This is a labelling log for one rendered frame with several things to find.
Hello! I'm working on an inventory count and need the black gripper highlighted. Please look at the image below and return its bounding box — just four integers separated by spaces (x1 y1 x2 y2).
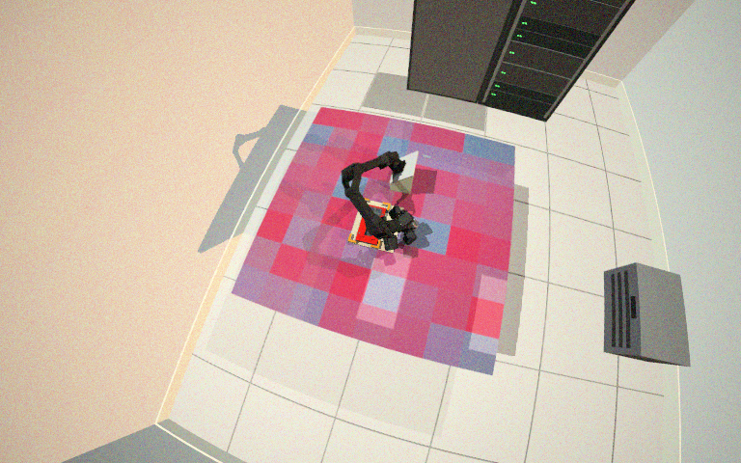
389 205 418 245

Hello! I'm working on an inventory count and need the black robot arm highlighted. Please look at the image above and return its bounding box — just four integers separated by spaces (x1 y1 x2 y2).
341 151 415 251

